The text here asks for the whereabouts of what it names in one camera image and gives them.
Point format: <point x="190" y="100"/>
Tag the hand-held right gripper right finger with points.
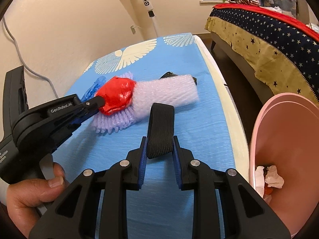
<point x="177" y="164"/>

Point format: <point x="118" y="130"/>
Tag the person's left hand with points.
<point x="27" y="199"/>

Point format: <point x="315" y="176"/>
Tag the white tissue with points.
<point x="274" y="178"/>

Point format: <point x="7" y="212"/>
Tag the blue patterned mat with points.
<point x="199" y="119"/>

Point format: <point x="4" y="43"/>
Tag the pink plastic bin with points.
<point x="286" y="134"/>

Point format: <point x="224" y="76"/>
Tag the blue plastic shoe cover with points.
<point x="96" y="87"/>

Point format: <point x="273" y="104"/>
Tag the black glossy wrapper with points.
<point x="169" y="75"/>

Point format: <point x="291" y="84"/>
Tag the purple foam net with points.
<point x="117" y="123"/>

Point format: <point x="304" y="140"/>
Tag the white windowsill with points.
<point x="208" y="1"/>

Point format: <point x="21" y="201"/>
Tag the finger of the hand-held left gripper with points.
<point x="77" y="122"/>
<point x="93" y="102"/>

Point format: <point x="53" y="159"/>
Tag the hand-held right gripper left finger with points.
<point x="142" y="164"/>

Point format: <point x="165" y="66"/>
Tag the white standing fan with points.
<point x="147" y="3"/>

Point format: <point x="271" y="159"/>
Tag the white foam net sleeve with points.
<point x="167" y="92"/>

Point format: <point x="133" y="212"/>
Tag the bed with star blanket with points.
<point x="274" y="54"/>

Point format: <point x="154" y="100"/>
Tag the white wall outlet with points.
<point x="133" y="29"/>

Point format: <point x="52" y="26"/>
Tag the small red plastic bag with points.
<point x="116" y="95"/>

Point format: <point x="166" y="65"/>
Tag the red blanket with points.
<point x="274" y="15"/>

